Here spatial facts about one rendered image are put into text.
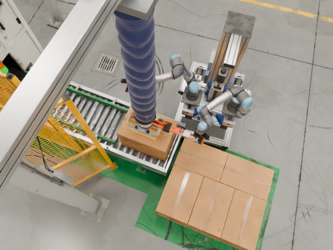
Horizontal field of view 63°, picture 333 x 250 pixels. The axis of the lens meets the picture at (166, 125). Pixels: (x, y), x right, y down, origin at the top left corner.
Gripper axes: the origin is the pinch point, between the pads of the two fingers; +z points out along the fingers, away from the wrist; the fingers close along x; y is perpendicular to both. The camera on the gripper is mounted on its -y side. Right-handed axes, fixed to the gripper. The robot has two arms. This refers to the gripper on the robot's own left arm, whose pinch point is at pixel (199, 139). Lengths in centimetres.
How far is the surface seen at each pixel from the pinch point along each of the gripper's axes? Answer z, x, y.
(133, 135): 30, 15, 71
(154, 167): 65, 31, 38
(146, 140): 29, 14, 55
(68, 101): -83, 43, 98
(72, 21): -180, 45, 62
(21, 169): -99, 99, 92
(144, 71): -102, 8, 53
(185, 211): 70, 64, -16
